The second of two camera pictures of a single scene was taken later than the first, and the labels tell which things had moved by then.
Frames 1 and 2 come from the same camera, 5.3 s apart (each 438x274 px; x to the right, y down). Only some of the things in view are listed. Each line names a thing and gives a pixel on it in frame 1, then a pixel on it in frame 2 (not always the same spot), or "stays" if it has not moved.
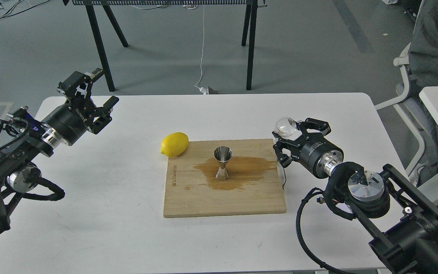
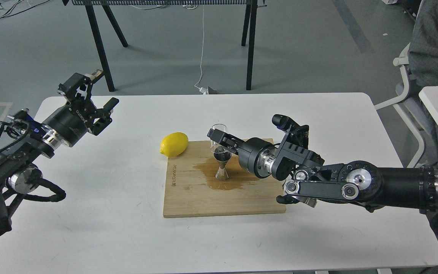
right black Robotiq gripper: (320, 155) -> (256, 155)
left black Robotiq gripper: (67, 123) stays
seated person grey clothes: (435, 52) stays
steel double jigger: (222, 154) stays
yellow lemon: (174, 144) stays
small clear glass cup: (284, 126) -> (215, 146)
